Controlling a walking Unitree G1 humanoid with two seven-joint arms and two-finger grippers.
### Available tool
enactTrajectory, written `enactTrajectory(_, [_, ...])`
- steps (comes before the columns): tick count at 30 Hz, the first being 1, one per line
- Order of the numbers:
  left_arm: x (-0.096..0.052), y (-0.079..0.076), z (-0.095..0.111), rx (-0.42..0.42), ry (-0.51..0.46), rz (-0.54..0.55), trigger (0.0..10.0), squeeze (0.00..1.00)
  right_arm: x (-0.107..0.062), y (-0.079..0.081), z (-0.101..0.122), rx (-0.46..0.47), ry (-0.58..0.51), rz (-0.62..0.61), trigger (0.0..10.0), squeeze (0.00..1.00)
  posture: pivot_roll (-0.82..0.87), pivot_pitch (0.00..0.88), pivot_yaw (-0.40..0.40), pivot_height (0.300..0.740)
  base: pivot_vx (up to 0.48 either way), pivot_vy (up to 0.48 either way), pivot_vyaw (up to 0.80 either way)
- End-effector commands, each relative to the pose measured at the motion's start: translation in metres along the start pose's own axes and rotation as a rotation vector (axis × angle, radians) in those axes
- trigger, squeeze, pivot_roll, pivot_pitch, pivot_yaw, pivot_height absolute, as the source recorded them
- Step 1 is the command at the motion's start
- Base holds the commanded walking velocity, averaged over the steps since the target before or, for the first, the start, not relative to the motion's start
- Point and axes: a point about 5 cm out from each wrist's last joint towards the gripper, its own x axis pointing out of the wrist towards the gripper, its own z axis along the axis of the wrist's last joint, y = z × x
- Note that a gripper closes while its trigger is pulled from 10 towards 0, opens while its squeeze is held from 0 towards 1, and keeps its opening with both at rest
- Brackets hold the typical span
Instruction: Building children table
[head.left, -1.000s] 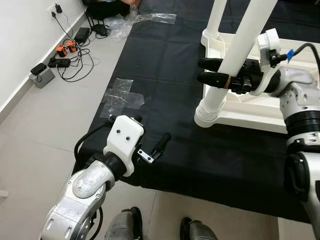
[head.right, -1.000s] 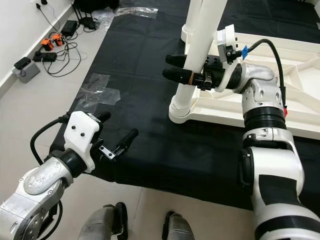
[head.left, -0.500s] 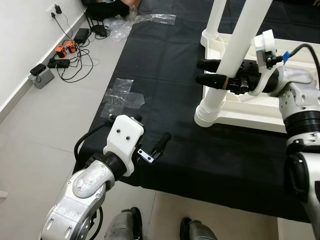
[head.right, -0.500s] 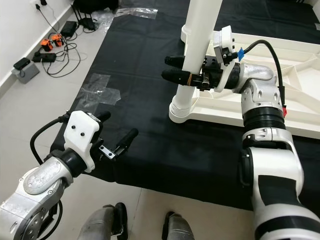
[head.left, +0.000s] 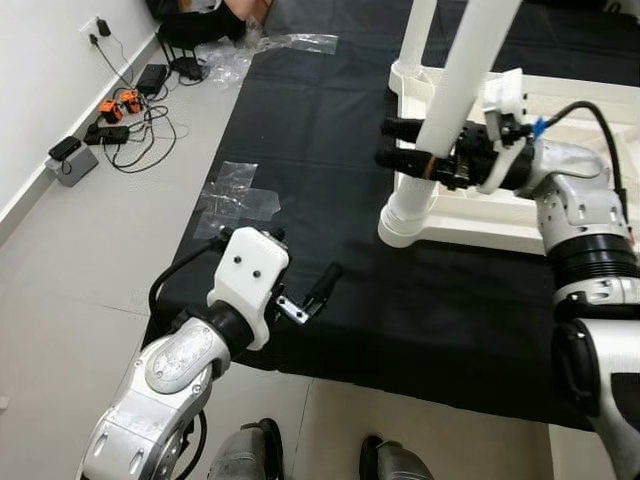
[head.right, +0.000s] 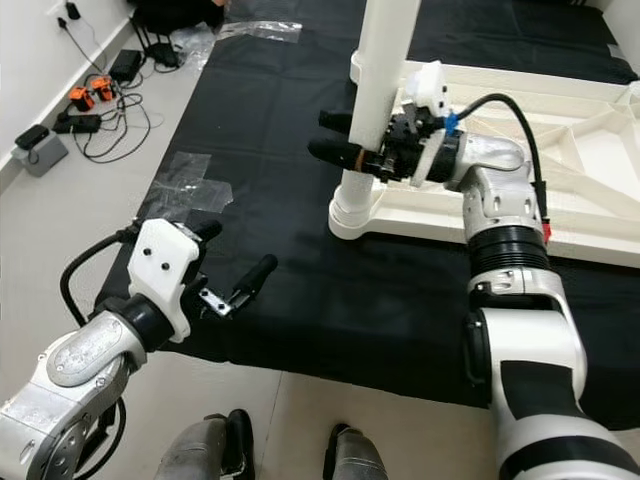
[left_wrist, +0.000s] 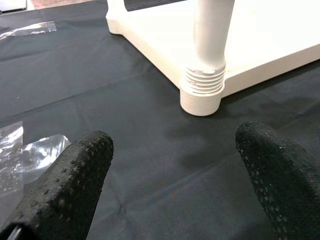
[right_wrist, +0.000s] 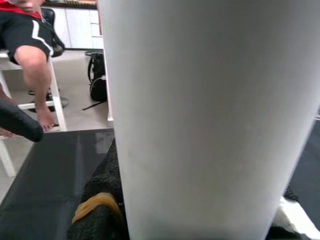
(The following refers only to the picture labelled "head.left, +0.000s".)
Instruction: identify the white plastic table leg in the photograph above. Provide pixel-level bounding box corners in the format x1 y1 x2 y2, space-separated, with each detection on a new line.
396 0 441 79
380 0 523 241

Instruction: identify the white plastic table top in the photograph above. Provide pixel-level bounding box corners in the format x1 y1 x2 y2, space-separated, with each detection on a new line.
377 58 640 258

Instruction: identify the clear tape patch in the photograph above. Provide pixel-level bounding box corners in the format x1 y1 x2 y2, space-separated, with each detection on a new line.
194 159 284 242

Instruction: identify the black tablecloth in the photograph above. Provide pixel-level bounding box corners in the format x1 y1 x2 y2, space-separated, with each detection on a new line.
143 0 640 433

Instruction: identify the clear tape strip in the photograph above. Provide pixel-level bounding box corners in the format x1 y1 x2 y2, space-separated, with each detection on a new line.
254 32 340 57

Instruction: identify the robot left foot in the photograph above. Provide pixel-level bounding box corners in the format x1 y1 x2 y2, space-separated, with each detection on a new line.
204 417 287 480

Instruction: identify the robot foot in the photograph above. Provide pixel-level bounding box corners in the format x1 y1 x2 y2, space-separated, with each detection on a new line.
359 434 437 480
204 417 287 480

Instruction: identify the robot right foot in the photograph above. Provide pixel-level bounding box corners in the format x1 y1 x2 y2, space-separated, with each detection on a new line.
359 434 437 480

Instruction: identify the round black floor device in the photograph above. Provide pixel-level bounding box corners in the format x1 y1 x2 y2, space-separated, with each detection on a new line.
169 57 207 82

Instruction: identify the black power strip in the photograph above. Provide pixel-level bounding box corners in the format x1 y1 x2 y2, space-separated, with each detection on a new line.
84 124 132 147

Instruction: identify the orange black power plug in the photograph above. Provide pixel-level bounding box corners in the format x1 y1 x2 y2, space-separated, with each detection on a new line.
97 97 124 124
117 89 142 114

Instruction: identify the person in dark shirt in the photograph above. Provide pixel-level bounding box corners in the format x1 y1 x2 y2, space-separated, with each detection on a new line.
214 0 273 27

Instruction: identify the black power adapter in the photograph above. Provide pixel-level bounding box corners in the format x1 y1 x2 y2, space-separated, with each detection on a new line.
136 62 170 97

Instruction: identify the grey box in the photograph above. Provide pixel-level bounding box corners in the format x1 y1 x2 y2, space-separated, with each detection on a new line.
47 134 100 189

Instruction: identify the black floor chair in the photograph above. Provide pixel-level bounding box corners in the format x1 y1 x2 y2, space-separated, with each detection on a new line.
144 0 253 47

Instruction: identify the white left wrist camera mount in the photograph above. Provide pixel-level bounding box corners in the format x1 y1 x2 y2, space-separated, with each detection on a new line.
207 226 292 352

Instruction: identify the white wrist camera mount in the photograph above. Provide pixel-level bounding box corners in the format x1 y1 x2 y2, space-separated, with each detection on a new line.
207 226 292 352
477 67 538 197

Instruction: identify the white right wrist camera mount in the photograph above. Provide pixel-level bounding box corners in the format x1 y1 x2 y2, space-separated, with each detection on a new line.
477 67 538 197

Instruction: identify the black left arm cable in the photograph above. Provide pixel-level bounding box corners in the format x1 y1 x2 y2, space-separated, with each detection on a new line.
147 238 223 323

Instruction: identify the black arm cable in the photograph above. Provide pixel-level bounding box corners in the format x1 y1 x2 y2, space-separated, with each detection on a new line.
147 238 223 323
540 99 631 219

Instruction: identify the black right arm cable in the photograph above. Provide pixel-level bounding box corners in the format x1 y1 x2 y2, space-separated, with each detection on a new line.
540 99 631 219

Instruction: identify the wall socket with plug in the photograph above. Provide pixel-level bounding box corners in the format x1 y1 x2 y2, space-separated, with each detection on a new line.
84 14 112 42

